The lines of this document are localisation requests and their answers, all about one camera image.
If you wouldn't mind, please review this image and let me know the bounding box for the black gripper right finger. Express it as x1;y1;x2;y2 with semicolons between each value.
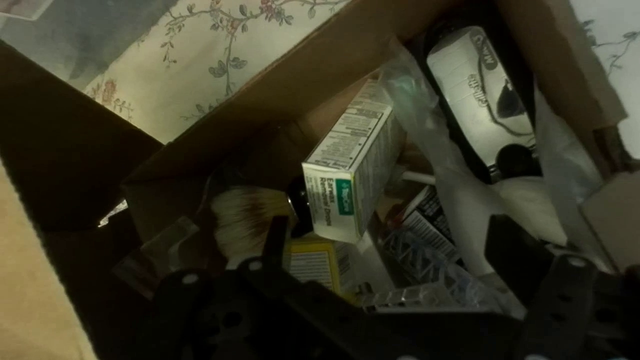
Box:
486;215;597;360

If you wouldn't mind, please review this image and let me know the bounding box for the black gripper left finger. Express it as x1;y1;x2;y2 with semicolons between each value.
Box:
142;215;305;360

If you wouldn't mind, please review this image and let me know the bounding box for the clear plastic bag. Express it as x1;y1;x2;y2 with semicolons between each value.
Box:
377;39;607;277

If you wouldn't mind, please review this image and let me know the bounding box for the clear plastic package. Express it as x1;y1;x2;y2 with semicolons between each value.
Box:
368;227;527;316

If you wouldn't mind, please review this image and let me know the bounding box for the small white printed box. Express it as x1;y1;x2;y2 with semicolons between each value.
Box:
398;186;465;266

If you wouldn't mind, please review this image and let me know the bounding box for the yellow labelled box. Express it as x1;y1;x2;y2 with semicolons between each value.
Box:
286;236;345;299

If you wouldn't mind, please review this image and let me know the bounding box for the shaving brush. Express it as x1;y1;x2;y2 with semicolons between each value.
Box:
207;177;315;266

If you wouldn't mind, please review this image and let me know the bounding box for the hair clipper picture box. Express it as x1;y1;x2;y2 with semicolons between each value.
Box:
406;23;545;186

